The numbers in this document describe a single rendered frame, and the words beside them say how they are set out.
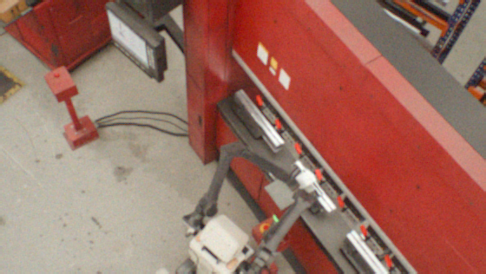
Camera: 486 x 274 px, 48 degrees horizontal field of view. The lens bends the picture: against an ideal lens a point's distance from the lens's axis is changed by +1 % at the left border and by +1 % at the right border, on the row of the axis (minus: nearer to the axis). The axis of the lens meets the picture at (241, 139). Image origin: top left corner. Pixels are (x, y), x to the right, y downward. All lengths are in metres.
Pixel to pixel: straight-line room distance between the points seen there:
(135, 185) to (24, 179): 0.89
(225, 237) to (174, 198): 1.65
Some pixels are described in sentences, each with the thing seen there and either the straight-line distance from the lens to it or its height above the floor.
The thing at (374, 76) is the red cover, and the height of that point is 2.29.
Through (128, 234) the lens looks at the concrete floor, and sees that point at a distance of 4.39.
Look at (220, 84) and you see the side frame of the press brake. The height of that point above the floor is 1.07.
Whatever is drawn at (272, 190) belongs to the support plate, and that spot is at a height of 1.00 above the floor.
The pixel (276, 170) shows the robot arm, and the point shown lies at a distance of 3.14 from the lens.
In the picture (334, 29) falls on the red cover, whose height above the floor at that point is 2.30.
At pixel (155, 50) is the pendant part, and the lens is 3.25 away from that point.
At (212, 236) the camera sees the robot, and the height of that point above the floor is 1.35.
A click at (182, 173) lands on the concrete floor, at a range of 4.56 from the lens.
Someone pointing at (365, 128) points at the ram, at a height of 1.95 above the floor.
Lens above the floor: 4.08
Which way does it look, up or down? 60 degrees down
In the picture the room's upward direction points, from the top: 7 degrees clockwise
